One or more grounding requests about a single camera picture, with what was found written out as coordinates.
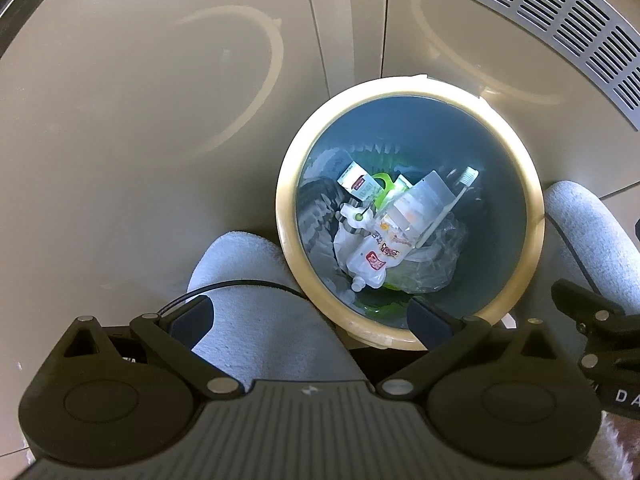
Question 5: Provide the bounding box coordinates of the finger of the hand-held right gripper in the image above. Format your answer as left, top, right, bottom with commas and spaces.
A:
579, 339, 640, 378
551, 279, 640, 343

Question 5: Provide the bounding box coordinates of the white spout pouch red label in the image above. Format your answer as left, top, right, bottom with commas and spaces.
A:
334, 220, 416, 293

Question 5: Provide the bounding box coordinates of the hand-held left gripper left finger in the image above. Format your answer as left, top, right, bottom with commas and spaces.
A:
50, 296, 246, 401

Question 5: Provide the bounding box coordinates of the translucent white plastic box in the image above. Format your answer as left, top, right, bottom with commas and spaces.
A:
385, 170, 457, 243

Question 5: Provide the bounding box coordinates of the cream rimmed waste bin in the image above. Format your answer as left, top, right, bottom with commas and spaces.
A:
275, 76, 547, 351

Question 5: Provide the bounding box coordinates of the small white box red label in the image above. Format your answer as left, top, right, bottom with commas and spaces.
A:
337, 161, 376, 198

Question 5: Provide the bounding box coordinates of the black cable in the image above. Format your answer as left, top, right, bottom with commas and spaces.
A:
159, 281, 301, 322

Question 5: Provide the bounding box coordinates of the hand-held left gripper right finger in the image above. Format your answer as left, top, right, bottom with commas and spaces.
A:
372, 296, 571, 401

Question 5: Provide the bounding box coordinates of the white toothbrush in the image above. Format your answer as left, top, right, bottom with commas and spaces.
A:
412, 166, 480, 251

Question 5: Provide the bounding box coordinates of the clear plastic bag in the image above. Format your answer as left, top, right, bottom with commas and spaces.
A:
390, 210, 468, 293

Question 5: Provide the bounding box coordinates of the brown white furry cloth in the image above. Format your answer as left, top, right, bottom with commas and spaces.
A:
585, 410, 640, 480

